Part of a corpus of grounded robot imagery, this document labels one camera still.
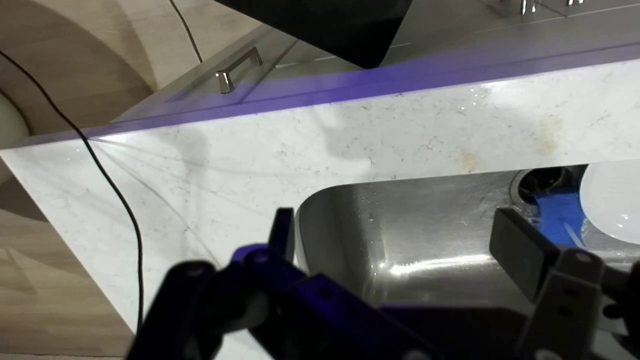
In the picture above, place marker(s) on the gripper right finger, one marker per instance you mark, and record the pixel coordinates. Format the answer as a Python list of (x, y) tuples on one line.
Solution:
[(565, 295)]

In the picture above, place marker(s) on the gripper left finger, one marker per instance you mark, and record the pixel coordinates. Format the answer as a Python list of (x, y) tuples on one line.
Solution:
[(280, 300)]

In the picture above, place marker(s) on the white plate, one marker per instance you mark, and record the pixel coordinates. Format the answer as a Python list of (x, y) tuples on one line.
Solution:
[(612, 200)]

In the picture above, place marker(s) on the sink drain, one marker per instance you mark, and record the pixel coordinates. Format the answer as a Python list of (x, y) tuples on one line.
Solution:
[(542, 181)]

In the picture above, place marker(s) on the stainless steel sink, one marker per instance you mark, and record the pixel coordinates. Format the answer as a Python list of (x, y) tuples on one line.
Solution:
[(425, 235)]

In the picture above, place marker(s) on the grey drawer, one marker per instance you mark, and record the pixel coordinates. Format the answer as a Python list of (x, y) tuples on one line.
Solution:
[(200, 82)]

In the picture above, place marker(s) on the black flat panel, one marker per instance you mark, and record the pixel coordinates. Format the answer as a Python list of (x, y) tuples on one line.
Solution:
[(330, 25)]

